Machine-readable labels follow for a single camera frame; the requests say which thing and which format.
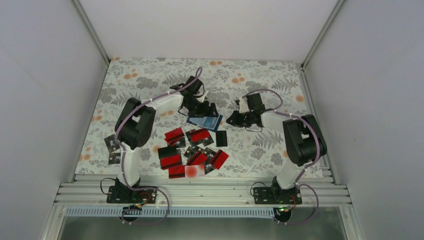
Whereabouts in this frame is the blue leather card holder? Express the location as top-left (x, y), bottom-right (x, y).
top-left (186, 115), bottom-right (223, 132)

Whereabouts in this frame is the black card apart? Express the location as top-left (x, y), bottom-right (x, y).
top-left (215, 130), bottom-right (228, 147)

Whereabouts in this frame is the white card with red circle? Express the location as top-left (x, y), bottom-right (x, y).
top-left (184, 164), bottom-right (206, 179)

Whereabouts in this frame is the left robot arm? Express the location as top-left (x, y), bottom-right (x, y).
top-left (115, 73), bottom-right (219, 203)

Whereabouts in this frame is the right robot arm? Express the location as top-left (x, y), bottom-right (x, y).
top-left (226, 93), bottom-right (328, 204)

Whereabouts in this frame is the red card top centre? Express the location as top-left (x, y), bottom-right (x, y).
top-left (185, 128), bottom-right (214, 147)

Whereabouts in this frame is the red card right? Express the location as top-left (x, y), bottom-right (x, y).
top-left (209, 150), bottom-right (229, 170)

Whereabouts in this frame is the red card top left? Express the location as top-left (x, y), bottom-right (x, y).
top-left (165, 127), bottom-right (185, 146)

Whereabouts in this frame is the red card pile centre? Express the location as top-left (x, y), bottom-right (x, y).
top-left (186, 151), bottom-right (208, 166)

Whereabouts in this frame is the black card left pile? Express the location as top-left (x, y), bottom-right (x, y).
top-left (157, 146), bottom-right (181, 160)

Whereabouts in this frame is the red card bottom left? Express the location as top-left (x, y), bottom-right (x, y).
top-left (160, 154), bottom-right (182, 170)

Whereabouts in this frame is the red card bottom edge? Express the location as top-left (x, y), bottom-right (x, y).
top-left (168, 165), bottom-right (186, 179)

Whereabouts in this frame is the black vip card far left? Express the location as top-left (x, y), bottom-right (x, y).
top-left (104, 134), bottom-right (121, 153)

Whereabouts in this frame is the black vip card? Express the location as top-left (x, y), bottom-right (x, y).
top-left (104, 134), bottom-right (121, 153)
top-left (108, 152), bottom-right (121, 165)

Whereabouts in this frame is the floral table mat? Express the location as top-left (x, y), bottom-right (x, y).
top-left (75, 57), bottom-right (309, 178)

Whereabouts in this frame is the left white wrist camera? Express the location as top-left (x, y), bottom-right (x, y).
top-left (197, 91), bottom-right (208, 103)

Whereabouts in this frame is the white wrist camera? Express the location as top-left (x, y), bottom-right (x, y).
top-left (197, 91), bottom-right (208, 103)
top-left (236, 97), bottom-right (250, 114)

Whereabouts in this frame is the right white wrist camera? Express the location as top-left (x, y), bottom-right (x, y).
top-left (236, 97), bottom-right (250, 114)

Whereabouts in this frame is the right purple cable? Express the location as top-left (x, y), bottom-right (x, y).
top-left (241, 88), bottom-right (322, 226)

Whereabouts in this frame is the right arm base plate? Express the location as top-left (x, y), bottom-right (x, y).
top-left (252, 186), bottom-right (303, 205)

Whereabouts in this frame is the white slotted cable duct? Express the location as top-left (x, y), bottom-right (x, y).
top-left (64, 206), bottom-right (274, 219)

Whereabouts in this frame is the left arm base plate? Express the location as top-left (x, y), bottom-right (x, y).
top-left (106, 186), bottom-right (157, 204)

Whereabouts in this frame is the aluminium frame rail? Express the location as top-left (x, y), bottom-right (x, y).
top-left (54, 181), bottom-right (352, 207)

